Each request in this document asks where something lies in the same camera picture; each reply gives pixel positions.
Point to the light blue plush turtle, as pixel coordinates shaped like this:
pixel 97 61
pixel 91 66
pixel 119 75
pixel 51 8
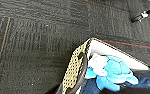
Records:
pixel 114 70

